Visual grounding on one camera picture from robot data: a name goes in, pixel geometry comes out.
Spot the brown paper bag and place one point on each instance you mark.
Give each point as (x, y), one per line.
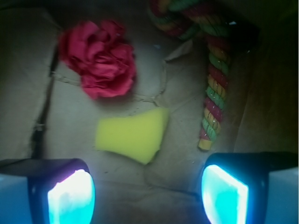
(44, 112)

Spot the yellow sponge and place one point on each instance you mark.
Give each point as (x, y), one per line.
(137, 137)

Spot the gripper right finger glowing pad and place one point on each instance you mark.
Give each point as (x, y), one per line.
(251, 188)

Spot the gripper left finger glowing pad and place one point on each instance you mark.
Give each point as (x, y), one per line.
(46, 191)

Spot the crumpled red paper ball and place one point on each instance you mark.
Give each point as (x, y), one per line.
(101, 57)

